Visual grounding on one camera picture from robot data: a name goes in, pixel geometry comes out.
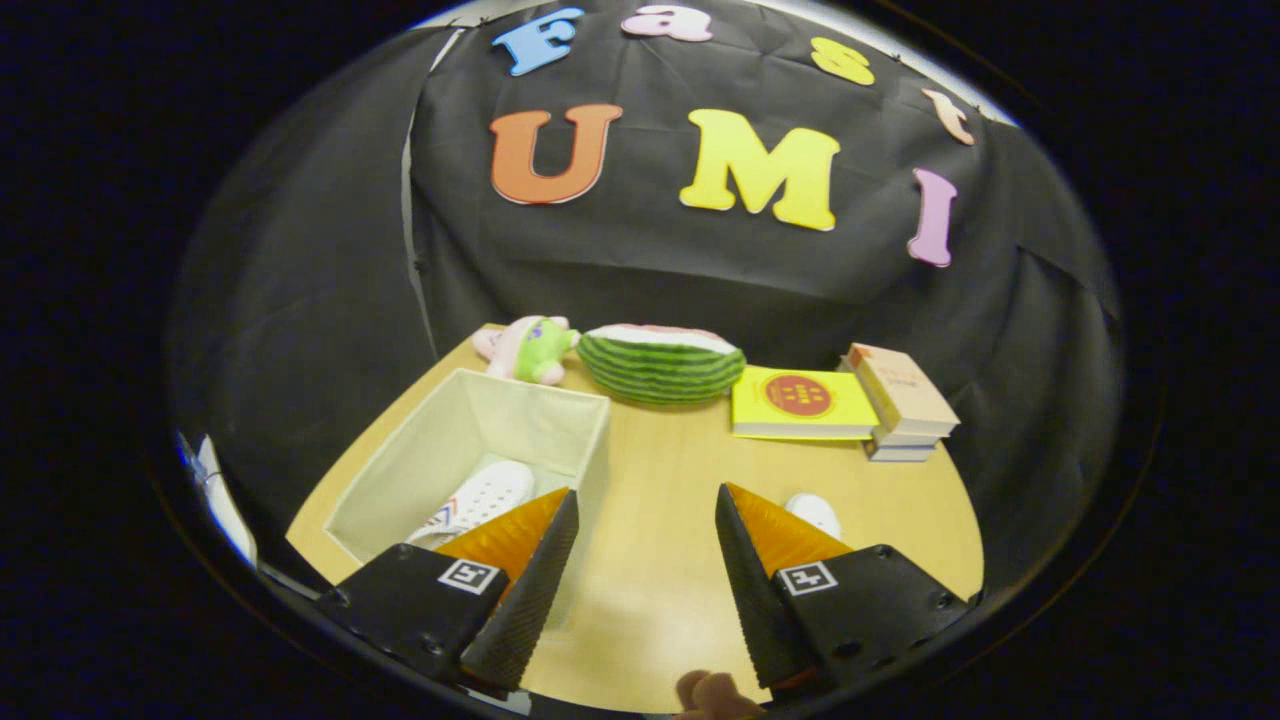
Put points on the thin grey-blue book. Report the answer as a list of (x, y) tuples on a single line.
[(900, 453)]

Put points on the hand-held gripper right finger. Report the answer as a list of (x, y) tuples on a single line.
[(755, 590)]

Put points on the pink and green plush toy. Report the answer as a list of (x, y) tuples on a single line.
[(530, 350)]

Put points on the white shoe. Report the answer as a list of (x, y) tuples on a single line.
[(490, 492), (815, 512)]

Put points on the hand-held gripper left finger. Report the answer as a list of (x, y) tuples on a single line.
[(530, 590)]

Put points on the yellow book with red circle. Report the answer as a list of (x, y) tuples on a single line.
[(800, 400)]

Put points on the thin white book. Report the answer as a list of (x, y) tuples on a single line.
[(905, 440)]

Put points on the beige fabric storage box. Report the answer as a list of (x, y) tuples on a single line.
[(470, 410)]

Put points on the beige book with orange spine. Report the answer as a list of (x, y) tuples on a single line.
[(905, 390)]

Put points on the watermelon slice plush toy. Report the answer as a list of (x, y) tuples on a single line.
[(660, 365)]

